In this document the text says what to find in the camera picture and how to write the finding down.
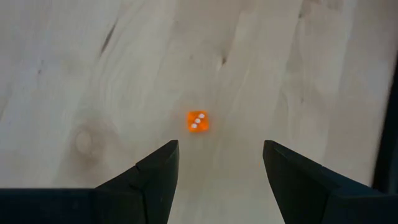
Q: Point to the small orange die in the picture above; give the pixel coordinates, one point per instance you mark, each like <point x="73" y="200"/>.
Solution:
<point x="203" y="126"/>

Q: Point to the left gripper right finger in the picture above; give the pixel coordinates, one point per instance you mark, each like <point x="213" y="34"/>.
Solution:
<point x="311" y="199"/>

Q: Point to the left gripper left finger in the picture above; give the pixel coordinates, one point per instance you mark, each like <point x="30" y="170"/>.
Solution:
<point x="109" y="205"/>

